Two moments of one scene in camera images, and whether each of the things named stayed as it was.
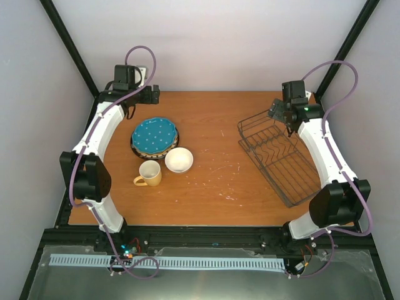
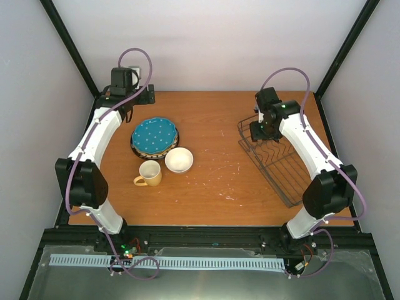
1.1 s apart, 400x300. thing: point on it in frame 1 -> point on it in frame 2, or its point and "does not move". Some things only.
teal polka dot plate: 154,135 does not move
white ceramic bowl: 179,159 does not move
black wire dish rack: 282,158 does not move
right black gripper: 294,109 -> 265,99
